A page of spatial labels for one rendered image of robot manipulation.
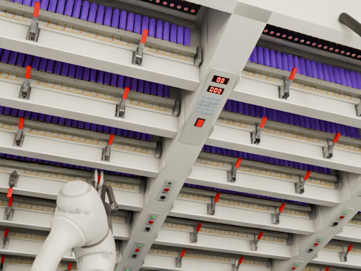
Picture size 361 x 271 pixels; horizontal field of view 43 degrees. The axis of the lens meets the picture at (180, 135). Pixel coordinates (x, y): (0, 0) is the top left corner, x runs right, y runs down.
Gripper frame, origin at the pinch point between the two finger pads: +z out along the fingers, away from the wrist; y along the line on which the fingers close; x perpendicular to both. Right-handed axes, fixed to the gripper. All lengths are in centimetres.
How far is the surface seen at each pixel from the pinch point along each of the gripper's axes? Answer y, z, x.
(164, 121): 13.5, -6.3, 30.1
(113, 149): 2.1, -0.4, 13.3
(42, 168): -18.4, 4.7, -2.6
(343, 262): 114, 4, -27
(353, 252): 119, 8, -24
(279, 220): 72, 2, -7
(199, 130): 23.8, -9.3, 31.0
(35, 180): -19.9, 2.5, -6.5
